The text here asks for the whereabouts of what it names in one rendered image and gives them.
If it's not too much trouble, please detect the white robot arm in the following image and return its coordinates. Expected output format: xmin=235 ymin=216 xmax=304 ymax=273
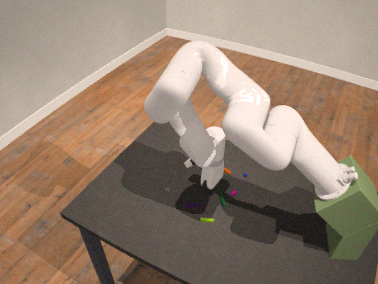
xmin=144 ymin=41 xmax=358 ymax=200

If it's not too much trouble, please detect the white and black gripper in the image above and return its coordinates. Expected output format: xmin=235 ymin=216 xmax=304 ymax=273
xmin=201 ymin=161 xmax=224 ymax=196

